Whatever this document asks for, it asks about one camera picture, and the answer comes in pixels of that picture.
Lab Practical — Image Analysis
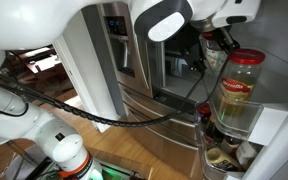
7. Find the red capped bottle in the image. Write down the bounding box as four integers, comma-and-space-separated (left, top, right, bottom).
197, 103, 213, 119

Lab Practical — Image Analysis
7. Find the deep stainless freezer drawer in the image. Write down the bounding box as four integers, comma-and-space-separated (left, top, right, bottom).
124, 109, 205, 180

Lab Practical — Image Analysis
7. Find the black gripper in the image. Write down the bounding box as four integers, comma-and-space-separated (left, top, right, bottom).
216, 27, 241, 52

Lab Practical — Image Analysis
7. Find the curved steel door handle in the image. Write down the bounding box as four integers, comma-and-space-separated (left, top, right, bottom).
132, 29, 151, 90

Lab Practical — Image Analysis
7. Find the white carton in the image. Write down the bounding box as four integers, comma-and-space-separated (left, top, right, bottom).
235, 140, 259, 170

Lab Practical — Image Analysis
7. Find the shallow stainless refrigerator drawer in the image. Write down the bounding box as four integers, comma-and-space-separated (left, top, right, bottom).
120, 87, 200, 144

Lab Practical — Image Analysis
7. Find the shallow clear door bin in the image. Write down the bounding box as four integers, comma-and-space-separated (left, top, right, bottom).
198, 46, 265, 141

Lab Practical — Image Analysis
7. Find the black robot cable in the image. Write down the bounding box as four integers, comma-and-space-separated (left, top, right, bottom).
0, 68, 207, 129

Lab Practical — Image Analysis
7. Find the deep clear door bin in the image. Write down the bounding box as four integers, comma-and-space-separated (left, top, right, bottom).
195, 103, 252, 180

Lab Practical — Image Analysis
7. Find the dark bottle orange label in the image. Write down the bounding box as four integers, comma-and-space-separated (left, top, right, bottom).
204, 117, 226, 148

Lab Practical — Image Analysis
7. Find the speckled paper cup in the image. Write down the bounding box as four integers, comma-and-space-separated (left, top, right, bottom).
202, 32, 229, 77

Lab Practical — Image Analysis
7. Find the dark glass bottle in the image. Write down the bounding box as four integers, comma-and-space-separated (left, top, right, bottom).
223, 134, 242, 152

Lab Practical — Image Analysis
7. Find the glass jar with red lid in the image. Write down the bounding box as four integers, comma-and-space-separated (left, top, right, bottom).
218, 48, 267, 118

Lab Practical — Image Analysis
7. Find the white-lined open refrigerator door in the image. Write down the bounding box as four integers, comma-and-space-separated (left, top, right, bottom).
193, 0, 288, 180

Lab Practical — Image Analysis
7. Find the stainless steel refrigerator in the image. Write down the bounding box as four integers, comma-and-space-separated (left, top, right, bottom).
95, 0, 220, 180

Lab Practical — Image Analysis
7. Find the refrigerator door with dispenser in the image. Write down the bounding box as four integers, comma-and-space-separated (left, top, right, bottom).
97, 2, 167, 100

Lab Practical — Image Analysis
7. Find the jar with yellow lid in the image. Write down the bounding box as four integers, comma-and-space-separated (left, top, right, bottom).
206, 147, 242, 172

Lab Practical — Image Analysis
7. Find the brown wooden furniture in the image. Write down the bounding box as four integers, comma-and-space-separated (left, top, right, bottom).
0, 46, 80, 112

